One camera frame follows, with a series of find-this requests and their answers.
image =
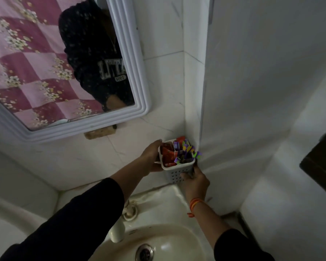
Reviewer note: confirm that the white perforated plastic basket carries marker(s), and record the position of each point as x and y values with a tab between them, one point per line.
176	169

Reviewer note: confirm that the person's right fingers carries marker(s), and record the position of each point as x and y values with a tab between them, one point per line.
189	174

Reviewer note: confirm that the white ceramic washbasin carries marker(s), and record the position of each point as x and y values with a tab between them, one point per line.
152	228

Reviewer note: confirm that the bunch of purple sachets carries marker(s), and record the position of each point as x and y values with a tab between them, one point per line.
186	153

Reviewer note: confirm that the person's right hand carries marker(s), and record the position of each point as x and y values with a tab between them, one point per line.
194	184

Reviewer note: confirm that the brown mirror mounting block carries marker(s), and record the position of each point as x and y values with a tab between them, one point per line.
100	131

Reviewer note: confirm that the person's left thumb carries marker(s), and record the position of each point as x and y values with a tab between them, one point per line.
159	146

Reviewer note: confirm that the bunch of red sachets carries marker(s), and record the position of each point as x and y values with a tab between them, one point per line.
169	153

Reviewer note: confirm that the white plastic tap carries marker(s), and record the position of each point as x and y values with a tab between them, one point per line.
119	222

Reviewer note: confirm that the white framed wall mirror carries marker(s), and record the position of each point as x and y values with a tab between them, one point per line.
68	65

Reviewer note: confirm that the person's left forearm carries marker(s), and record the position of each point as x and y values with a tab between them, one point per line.
78	212

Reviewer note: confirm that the person's right forearm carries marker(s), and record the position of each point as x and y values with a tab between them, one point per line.
222	231

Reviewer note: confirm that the orange thread wristband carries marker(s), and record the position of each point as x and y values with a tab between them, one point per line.
194	206

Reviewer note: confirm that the dark wooden door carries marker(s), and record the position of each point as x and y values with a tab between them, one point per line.
322	165

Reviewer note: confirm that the person's left hand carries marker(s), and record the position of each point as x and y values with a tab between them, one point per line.
150	157

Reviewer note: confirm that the metal sink drain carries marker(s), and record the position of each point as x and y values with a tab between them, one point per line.
144	252

